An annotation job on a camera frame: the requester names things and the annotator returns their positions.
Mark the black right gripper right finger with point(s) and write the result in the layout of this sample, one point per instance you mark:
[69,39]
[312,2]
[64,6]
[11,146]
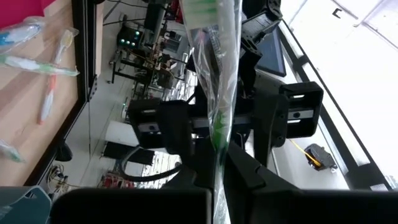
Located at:
[311,208]

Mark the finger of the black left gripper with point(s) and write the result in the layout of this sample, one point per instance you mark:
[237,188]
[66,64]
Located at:
[175,127]
[269,124]

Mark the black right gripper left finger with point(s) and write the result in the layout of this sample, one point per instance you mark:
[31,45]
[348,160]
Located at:
[130,208]

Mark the black table clamp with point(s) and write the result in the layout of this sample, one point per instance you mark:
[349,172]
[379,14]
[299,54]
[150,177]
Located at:
[63,154]

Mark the teal plastic bin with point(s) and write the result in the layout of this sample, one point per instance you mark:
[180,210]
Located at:
[18,208]

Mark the wrapped orange toothbrush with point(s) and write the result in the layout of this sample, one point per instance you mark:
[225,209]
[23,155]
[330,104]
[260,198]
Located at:
[51,87]

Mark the red plastic bin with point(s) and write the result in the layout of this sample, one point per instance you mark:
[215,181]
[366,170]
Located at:
[18,12]

